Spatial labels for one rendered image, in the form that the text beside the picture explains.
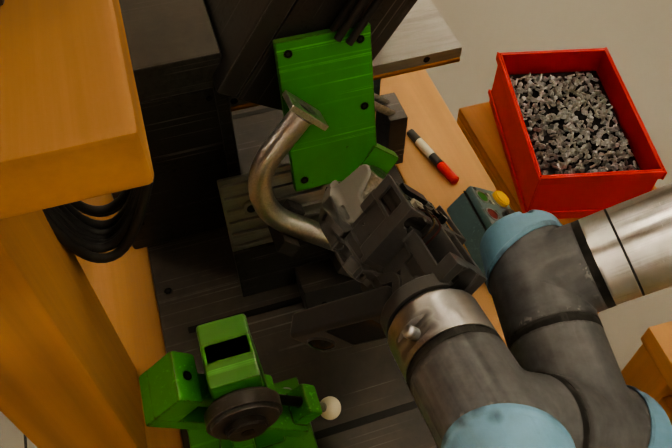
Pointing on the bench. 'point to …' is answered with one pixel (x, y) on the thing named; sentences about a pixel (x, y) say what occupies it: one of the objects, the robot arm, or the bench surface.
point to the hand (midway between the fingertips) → (336, 196)
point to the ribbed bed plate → (237, 211)
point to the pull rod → (330, 408)
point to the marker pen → (433, 157)
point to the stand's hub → (243, 413)
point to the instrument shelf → (65, 81)
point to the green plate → (329, 102)
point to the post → (60, 347)
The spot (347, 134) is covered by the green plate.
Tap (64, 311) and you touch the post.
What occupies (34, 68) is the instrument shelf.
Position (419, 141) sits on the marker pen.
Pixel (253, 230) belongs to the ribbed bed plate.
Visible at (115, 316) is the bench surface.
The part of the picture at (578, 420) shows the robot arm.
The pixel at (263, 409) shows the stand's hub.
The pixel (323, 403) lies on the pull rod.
